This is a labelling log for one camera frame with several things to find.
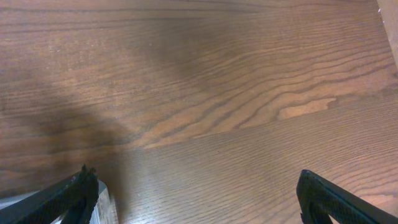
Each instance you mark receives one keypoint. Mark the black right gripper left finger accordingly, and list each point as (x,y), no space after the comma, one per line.
(74,197)

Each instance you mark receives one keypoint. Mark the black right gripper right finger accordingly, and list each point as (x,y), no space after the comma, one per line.
(321,201)

